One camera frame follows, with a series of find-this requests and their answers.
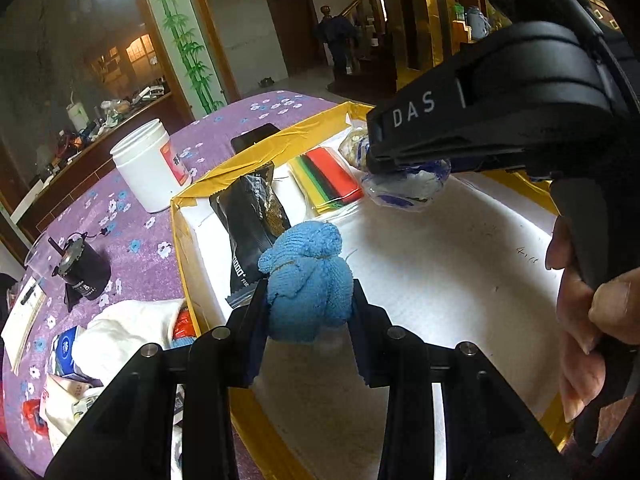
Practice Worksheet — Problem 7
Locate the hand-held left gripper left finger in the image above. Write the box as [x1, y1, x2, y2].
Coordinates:
[44, 277, 271, 480]

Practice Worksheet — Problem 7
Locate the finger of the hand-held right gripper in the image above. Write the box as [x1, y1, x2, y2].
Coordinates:
[366, 151, 454, 177]

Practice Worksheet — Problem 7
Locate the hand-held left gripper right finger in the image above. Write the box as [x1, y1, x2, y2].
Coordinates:
[349, 277, 573, 480]

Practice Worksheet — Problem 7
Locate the clear bag with blue-white cloth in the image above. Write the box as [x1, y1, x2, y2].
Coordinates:
[339, 127, 452, 212]

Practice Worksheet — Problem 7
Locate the yellow-edged cardboard box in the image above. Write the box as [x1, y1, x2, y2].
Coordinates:
[170, 101, 576, 480]

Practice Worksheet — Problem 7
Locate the white and blue tissue pack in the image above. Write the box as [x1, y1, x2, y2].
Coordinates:
[50, 326, 87, 379]

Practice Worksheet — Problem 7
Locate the person's right hand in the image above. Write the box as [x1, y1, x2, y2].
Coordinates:
[544, 217, 640, 424]

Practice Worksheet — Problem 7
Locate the stack of coloured sheets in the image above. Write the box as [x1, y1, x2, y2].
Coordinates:
[289, 147, 366, 217]

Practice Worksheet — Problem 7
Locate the blue kettle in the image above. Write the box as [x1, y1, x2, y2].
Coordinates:
[462, 6, 494, 41]

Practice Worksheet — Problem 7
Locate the wooden staircase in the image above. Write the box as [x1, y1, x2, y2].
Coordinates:
[327, 0, 401, 97]

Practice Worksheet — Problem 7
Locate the black snack packet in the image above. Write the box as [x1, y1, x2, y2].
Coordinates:
[209, 160, 293, 311]

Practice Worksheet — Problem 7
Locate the white cloth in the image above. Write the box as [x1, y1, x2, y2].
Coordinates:
[75, 299, 187, 387]

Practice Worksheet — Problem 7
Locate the black phone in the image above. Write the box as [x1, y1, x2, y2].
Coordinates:
[231, 123, 281, 155]

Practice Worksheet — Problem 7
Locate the wooden door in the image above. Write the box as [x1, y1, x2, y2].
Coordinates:
[263, 0, 327, 79]

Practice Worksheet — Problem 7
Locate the black round device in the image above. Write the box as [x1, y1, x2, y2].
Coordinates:
[48, 232, 112, 311]

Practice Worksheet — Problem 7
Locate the white plastic jar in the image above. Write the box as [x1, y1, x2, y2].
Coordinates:
[109, 119, 194, 214]

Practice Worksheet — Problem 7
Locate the white printed packet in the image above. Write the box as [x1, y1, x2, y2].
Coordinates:
[42, 375, 103, 453]

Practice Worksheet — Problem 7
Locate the clear plastic cup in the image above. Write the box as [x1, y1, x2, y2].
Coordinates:
[24, 241, 63, 281]

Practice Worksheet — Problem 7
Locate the paper notebook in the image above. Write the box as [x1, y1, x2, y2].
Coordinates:
[0, 285, 48, 376]

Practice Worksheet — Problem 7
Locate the wooden counter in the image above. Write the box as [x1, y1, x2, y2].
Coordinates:
[0, 80, 194, 241]

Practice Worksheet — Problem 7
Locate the red plastic bag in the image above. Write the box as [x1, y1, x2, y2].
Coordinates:
[20, 400, 51, 437]

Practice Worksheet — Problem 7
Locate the bamboo painted pillar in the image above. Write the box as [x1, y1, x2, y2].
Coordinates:
[150, 0, 227, 116]

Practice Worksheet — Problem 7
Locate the white jug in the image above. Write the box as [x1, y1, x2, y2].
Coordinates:
[67, 102, 89, 132]

